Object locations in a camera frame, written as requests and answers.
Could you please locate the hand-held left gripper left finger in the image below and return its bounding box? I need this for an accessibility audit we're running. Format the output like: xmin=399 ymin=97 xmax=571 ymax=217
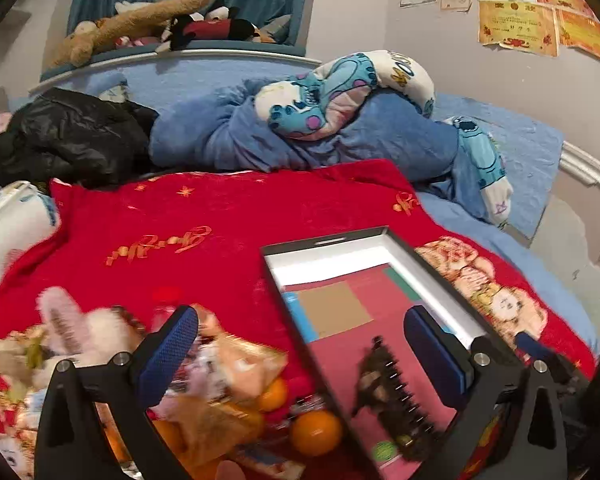
xmin=34 ymin=305 xmax=201 ymax=480

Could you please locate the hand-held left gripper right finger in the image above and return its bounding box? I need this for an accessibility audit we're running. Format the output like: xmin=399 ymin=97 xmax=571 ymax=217
xmin=404 ymin=305 xmax=568 ymax=480

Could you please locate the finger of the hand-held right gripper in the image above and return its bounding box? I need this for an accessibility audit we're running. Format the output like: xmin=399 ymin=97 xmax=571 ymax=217
xmin=514 ymin=331 xmax=588 ymax=401

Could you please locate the brown paper snack packet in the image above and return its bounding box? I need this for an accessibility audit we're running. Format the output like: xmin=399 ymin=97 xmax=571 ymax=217
xmin=180 ymin=395 xmax=266 ymax=466
xmin=190 ymin=305 xmax=288 ymax=411

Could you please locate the black shallow box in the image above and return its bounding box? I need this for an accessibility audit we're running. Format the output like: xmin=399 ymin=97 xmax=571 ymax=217
xmin=260 ymin=226 xmax=491 ymax=480

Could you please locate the pale blue bed sheet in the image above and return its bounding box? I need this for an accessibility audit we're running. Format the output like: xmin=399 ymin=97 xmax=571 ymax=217
xmin=420 ymin=195 xmax=598 ymax=346

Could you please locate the red printed blanket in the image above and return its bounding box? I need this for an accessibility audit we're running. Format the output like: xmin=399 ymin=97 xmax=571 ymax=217
xmin=0 ymin=159 xmax=598 ymax=480

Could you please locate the blue textured bed mat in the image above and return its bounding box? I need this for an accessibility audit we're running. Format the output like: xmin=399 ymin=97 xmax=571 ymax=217
xmin=7 ymin=57 xmax=566 ymax=241

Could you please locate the white printed pillow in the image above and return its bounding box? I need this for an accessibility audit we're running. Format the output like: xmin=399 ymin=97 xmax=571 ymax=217
xmin=0 ymin=180 xmax=61 ymax=311

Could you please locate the blue duvet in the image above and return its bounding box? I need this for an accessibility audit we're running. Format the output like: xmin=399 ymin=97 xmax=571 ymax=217
xmin=149 ymin=77 xmax=481 ymax=198

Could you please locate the black puffer jacket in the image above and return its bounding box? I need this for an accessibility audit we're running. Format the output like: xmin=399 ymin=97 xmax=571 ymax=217
xmin=0 ymin=87 xmax=161 ymax=188

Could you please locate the blue cartoon plush pillow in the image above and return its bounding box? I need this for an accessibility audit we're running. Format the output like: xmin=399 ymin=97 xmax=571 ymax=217
xmin=255 ymin=50 xmax=513 ymax=226

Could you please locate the blue window ledge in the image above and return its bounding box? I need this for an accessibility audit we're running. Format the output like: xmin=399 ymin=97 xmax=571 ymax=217
xmin=40 ymin=42 xmax=308 ymax=83

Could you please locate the black red mouse plush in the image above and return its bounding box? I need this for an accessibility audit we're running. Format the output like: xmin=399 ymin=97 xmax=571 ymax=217
xmin=157 ymin=0 xmax=261 ymax=53

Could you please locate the brown long plush toy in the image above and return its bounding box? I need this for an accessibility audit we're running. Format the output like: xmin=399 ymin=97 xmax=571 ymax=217
xmin=55 ymin=0 xmax=215 ymax=67

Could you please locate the grey orange plush toy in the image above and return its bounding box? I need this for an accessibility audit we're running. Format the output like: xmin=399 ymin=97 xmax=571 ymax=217
xmin=252 ymin=14 xmax=293 ymax=45

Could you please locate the white bed frame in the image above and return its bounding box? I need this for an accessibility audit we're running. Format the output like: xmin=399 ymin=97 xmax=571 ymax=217
xmin=27 ymin=47 xmax=600 ymax=196

